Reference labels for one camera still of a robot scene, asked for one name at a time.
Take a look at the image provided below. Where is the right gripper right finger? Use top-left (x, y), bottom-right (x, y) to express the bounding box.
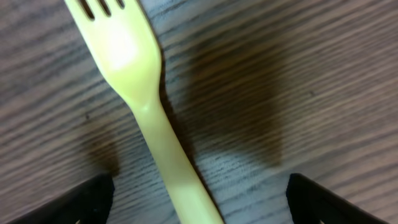
top-left (285, 173), bottom-right (386, 224)

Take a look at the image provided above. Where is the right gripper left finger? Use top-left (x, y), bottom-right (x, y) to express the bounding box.
top-left (11, 173), bottom-right (115, 224)

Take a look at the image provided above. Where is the yellow plastic fork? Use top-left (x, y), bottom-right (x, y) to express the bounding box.
top-left (65, 0), bottom-right (223, 223)

